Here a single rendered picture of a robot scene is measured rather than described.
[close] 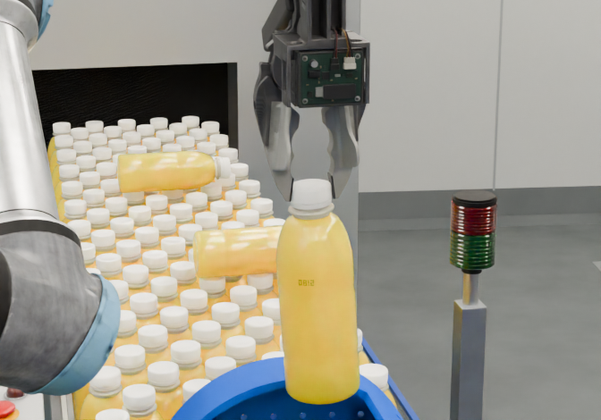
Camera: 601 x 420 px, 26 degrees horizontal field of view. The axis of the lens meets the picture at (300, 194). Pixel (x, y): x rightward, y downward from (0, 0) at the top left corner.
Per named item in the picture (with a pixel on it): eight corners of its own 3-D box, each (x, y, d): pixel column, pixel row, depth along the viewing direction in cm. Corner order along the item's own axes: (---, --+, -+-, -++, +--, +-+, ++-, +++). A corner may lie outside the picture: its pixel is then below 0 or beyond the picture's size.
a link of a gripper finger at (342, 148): (345, 213, 113) (329, 111, 110) (330, 194, 118) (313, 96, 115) (380, 205, 113) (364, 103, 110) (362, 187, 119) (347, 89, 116)
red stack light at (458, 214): (459, 237, 178) (460, 210, 177) (444, 223, 184) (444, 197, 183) (503, 234, 179) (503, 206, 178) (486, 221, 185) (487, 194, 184)
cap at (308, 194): (295, 197, 120) (293, 178, 119) (336, 197, 119) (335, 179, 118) (284, 210, 116) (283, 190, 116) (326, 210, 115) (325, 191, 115)
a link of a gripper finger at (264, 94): (249, 144, 114) (264, 45, 112) (246, 139, 115) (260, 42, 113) (301, 149, 115) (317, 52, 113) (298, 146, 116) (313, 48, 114)
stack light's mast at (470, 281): (456, 312, 181) (460, 203, 177) (442, 297, 187) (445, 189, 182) (499, 309, 182) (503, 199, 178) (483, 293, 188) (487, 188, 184)
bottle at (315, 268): (296, 372, 127) (283, 189, 122) (367, 375, 125) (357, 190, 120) (277, 404, 120) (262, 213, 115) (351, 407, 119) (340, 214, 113)
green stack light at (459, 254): (457, 272, 179) (459, 238, 178) (443, 256, 185) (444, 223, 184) (501, 268, 181) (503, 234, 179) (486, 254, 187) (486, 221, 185)
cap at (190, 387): (220, 401, 157) (220, 388, 157) (190, 407, 155) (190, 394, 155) (207, 390, 160) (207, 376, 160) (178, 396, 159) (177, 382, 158)
